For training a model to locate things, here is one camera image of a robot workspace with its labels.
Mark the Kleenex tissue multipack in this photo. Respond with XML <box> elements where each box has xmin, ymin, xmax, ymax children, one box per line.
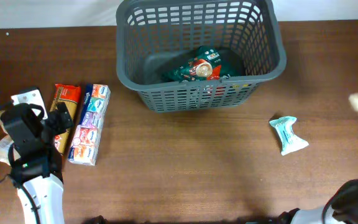
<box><xmin>68</xmin><ymin>84</ymin><xmax>111</xmax><ymax>166</ymax></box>

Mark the green Nescafe coffee bag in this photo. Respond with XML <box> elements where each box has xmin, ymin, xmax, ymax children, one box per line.
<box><xmin>162</xmin><ymin>45</ymin><xmax>241</xmax><ymax>82</ymax></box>

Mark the teal wet wipes packet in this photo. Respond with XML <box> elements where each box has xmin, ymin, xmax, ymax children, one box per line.
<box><xmin>269</xmin><ymin>116</ymin><xmax>309</xmax><ymax>156</ymax></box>

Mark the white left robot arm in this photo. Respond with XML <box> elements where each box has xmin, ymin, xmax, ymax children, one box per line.
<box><xmin>1</xmin><ymin>103</ymin><xmax>65</xmax><ymax>223</ymax></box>

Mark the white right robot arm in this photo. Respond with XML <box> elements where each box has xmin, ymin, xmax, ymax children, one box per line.
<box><xmin>63</xmin><ymin>99</ymin><xmax>358</xmax><ymax>223</ymax></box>

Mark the San Remo spaghetti packet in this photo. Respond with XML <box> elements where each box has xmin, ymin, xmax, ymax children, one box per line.
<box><xmin>50</xmin><ymin>84</ymin><xmax>81</xmax><ymax>154</ymax></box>

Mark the beige paper bag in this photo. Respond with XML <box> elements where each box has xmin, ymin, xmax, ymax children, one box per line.
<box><xmin>0</xmin><ymin>110</ymin><xmax>14</xmax><ymax>165</ymax></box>

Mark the grey plastic basket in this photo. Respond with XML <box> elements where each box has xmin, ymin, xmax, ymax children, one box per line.
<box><xmin>116</xmin><ymin>0</ymin><xmax>287</xmax><ymax>113</ymax></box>

